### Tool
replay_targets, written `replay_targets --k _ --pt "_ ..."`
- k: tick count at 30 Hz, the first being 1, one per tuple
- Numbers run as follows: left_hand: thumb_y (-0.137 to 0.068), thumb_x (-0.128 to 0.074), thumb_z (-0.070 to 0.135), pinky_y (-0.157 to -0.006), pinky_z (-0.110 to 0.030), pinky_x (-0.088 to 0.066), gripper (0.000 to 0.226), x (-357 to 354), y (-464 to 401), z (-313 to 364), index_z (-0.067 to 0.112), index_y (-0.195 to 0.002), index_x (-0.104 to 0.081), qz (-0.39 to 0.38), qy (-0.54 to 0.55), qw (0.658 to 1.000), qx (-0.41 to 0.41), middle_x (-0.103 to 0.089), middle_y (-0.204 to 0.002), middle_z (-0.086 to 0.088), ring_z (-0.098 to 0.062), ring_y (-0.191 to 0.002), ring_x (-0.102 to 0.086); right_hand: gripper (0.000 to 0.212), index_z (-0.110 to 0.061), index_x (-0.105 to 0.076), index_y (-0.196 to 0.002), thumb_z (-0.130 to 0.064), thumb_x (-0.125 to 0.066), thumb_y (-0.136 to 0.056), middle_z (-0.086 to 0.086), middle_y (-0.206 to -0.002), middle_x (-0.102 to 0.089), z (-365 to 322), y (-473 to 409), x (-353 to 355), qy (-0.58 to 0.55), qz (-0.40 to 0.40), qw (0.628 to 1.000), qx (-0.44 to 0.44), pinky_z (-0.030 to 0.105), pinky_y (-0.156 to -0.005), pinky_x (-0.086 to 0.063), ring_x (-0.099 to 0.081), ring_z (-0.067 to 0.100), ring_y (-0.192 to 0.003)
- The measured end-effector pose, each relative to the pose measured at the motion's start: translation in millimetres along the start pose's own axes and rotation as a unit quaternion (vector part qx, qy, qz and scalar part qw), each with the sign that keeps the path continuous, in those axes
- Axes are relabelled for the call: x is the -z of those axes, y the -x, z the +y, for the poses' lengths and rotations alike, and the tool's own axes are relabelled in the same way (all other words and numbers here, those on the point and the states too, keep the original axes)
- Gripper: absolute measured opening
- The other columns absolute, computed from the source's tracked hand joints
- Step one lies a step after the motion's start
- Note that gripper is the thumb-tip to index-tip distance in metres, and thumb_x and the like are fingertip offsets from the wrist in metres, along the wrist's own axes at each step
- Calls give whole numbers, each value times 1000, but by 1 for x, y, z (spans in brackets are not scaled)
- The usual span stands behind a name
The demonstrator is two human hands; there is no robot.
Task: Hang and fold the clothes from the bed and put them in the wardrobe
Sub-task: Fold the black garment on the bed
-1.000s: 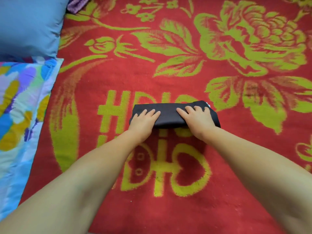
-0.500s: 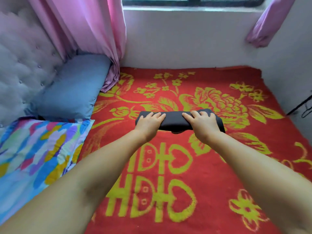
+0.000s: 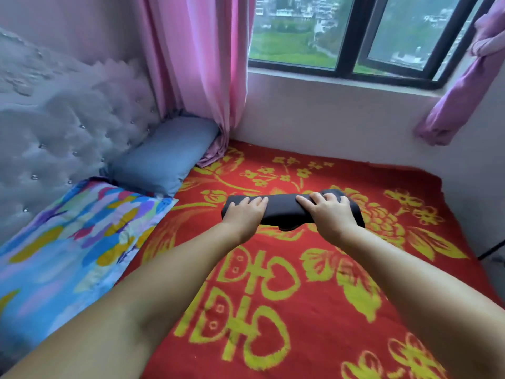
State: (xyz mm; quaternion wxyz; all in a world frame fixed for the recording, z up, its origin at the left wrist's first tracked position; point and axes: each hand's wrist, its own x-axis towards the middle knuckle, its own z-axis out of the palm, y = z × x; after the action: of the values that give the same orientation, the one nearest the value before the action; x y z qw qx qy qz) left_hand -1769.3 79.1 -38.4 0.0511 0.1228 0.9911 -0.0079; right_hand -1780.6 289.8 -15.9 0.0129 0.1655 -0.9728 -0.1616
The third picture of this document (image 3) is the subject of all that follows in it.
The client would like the person's left hand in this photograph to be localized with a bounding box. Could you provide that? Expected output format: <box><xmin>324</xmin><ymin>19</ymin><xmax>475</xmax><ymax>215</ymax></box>
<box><xmin>219</xmin><ymin>195</ymin><xmax>270</xmax><ymax>245</ymax></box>

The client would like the person's right hand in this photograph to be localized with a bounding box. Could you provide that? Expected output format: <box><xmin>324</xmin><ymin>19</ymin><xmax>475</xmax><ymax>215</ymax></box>
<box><xmin>296</xmin><ymin>191</ymin><xmax>362</xmax><ymax>248</ymax></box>

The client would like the black garment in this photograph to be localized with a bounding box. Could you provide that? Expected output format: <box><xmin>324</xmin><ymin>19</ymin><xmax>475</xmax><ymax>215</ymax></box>
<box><xmin>221</xmin><ymin>187</ymin><xmax>366</xmax><ymax>232</ymax></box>

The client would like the person's left forearm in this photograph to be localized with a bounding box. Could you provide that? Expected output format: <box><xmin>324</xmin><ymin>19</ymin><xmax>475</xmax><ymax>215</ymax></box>
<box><xmin>0</xmin><ymin>225</ymin><xmax>241</xmax><ymax>379</ymax></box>

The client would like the person's right forearm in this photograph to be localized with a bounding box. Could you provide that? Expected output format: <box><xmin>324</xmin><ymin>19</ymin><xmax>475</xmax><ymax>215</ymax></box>
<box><xmin>335</xmin><ymin>228</ymin><xmax>505</xmax><ymax>379</ymax></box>

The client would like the red and yellow blanket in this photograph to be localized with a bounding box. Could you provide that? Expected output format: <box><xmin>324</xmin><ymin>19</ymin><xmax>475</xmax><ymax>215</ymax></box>
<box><xmin>118</xmin><ymin>138</ymin><xmax>505</xmax><ymax>379</ymax></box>

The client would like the pale blue pillow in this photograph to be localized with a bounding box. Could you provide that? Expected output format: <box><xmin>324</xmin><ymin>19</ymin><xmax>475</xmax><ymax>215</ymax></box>
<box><xmin>101</xmin><ymin>114</ymin><xmax>222</xmax><ymax>198</ymax></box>

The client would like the wide pink curtain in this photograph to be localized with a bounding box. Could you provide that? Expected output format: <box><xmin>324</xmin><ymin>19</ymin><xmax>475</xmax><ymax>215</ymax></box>
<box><xmin>134</xmin><ymin>0</ymin><xmax>257</xmax><ymax>169</ymax></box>

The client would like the blue patterned pillow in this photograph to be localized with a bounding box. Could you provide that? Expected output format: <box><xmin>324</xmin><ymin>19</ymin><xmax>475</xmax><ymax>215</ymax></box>
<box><xmin>0</xmin><ymin>177</ymin><xmax>178</xmax><ymax>364</ymax></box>

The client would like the dark framed window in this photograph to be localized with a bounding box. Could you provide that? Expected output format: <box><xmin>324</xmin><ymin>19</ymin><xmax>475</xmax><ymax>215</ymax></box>
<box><xmin>248</xmin><ymin>0</ymin><xmax>502</xmax><ymax>92</ymax></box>

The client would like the narrow pink curtain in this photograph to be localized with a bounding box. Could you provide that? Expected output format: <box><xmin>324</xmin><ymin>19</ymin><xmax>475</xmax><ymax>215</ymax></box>
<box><xmin>414</xmin><ymin>0</ymin><xmax>505</xmax><ymax>147</ymax></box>

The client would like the white tufted headboard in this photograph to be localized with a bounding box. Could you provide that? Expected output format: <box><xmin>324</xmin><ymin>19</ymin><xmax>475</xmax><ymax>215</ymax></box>
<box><xmin>0</xmin><ymin>27</ymin><xmax>163</xmax><ymax>245</ymax></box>

